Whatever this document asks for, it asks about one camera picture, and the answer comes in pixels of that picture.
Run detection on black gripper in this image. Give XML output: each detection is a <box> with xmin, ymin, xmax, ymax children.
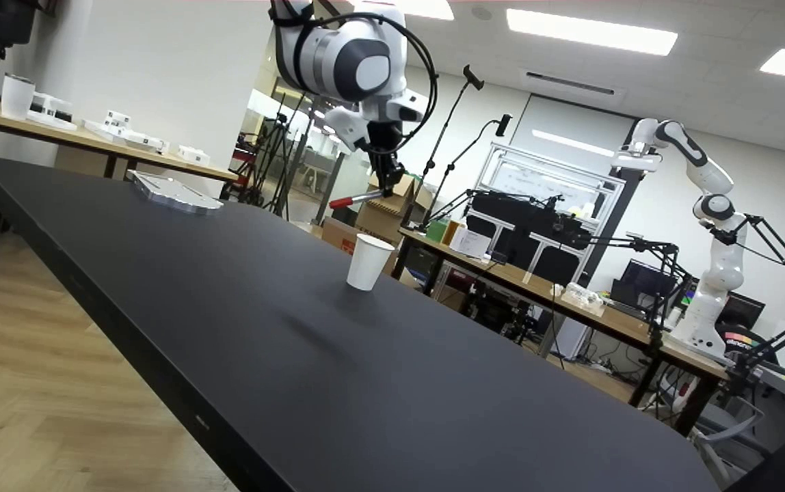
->
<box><xmin>366</xmin><ymin>121</ymin><xmax>404</xmax><ymax>198</ymax></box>

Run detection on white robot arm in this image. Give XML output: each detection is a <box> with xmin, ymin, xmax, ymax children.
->
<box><xmin>268</xmin><ymin>0</ymin><xmax>439</xmax><ymax>198</ymax></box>

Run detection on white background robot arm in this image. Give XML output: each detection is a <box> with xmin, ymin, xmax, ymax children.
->
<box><xmin>615</xmin><ymin>118</ymin><xmax>746</xmax><ymax>357</ymax></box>

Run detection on white paper cup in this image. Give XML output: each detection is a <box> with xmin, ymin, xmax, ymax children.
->
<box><xmin>348</xmin><ymin>233</ymin><xmax>395</xmax><ymax>292</ymax></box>

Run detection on stacked cardboard boxes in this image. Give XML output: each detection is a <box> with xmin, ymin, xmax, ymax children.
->
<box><xmin>357</xmin><ymin>174</ymin><xmax>414</xmax><ymax>244</ymax></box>

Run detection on black microphone stand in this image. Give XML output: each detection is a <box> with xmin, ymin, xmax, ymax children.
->
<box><xmin>403</xmin><ymin>64</ymin><xmax>488</xmax><ymax>233</ymax></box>

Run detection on wooden desk with black legs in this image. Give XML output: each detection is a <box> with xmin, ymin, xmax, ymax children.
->
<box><xmin>391</xmin><ymin>230</ymin><xmax>729</xmax><ymax>435</ymax></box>

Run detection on wooden side desk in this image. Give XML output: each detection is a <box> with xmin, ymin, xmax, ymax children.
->
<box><xmin>0</xmin><ymin>113</ymin><xmax>235</xmax><ymax>182</ymax></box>

